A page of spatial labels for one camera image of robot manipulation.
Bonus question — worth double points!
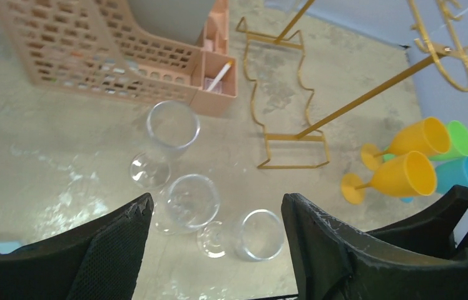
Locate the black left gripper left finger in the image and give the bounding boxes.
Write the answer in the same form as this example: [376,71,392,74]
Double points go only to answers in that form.
[0,192,154,299]

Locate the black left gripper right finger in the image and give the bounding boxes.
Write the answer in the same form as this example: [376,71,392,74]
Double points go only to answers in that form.
[281,185,468,299]

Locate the yellow plastic goblet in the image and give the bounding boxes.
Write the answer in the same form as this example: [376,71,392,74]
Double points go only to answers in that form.
[340,151,437,204]
[360,117,451,171]

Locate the blue plastic goblet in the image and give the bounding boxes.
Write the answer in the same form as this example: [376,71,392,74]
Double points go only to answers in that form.
[405,157,468,197]

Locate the green plastic goblet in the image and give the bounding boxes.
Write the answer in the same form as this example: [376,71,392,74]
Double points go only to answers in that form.
[382,120,468,163]

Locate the peach plastic file organizer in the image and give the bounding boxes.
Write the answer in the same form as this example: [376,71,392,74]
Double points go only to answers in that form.
[0,1,238,117]

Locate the white pen in organizer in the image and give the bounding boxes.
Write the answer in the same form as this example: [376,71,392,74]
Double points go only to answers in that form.
[206,61,233,92]

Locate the grey paper folder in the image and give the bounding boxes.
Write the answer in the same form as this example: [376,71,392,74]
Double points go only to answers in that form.
[128,0,215,44]

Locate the gold wire wine glass rack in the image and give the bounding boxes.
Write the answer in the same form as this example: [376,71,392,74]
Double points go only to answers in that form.
[235,0,468,170]

